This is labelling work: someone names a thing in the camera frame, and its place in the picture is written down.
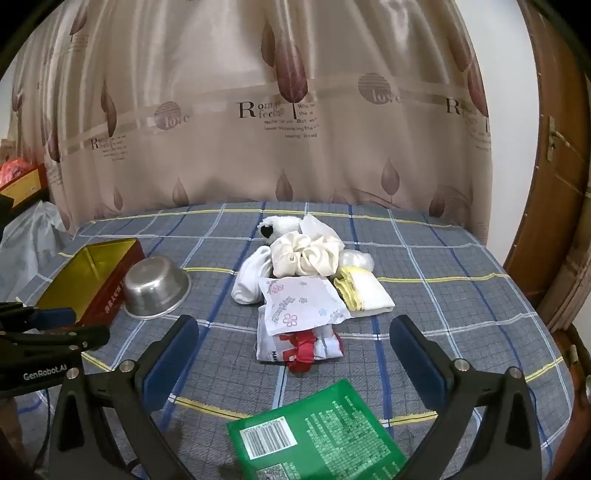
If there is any white sock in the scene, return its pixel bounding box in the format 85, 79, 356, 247
230, 245, 273, 305

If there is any red white printed cloth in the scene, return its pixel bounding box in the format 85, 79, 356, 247
256, 306, 344, 373

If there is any floral white tissue pack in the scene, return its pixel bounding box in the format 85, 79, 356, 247
259, 276, 352, 336

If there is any cream satin scrunchie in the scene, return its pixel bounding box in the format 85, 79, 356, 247
270, 232, 345, 278

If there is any white fluffy plush toy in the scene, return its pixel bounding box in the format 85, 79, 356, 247
257, 215, 301, 245

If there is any yellow-edged white dishcloth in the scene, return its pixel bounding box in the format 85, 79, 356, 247
332, 267, 396, 318

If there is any clear plastic bag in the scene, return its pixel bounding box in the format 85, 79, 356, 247
339, 249, 375, 272

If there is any gold red tin box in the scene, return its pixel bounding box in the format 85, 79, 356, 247
35, 238, 145, 327

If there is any stainless steel bowl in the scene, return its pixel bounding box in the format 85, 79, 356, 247
123, 256, 191, 320

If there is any orange yellow cardboard box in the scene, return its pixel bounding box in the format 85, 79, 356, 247
1, 159, 49, 217

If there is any grey plaid tablecloth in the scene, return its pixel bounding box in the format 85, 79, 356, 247
18, 202, 574, 479

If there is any green booklet package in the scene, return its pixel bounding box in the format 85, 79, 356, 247
228, 379, 407, 480

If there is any brown wooden door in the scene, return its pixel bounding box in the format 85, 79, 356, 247
505, 1, 590, 479

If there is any white sponge block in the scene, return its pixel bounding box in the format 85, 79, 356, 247
300, 214, 344, 248

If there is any beige leaf-print curtain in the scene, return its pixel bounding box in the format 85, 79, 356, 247
8, 1, 492, 241

